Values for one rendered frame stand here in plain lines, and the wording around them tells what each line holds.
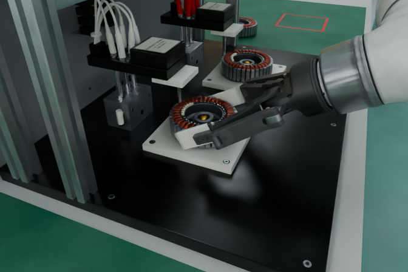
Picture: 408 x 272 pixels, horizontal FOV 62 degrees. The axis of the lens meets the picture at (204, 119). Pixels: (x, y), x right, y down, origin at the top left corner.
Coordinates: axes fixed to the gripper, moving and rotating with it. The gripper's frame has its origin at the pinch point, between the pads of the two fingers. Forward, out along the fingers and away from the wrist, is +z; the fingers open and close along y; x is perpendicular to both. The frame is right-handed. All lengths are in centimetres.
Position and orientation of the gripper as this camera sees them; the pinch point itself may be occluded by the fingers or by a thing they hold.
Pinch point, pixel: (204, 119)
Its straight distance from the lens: 56.3
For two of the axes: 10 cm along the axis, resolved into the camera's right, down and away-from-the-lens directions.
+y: 3.9, -5.0, 7.7
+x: -4.6, -8.3, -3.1
